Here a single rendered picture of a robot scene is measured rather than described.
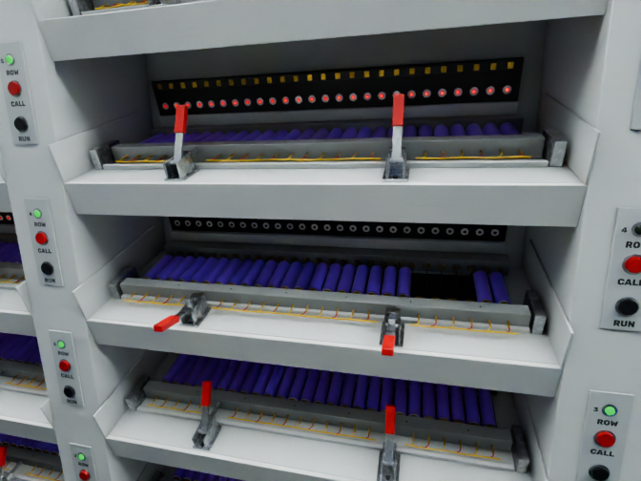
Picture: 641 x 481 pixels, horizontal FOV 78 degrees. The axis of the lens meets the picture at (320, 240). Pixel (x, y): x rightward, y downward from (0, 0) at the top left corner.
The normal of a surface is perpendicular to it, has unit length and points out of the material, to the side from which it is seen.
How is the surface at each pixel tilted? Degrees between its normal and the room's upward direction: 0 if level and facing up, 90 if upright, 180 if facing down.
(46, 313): 90
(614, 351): 90
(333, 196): 107
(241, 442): 17
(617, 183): 90
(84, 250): 90
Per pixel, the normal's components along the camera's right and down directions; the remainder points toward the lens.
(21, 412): -0.08, -0.87
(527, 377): -0.22, 0.50
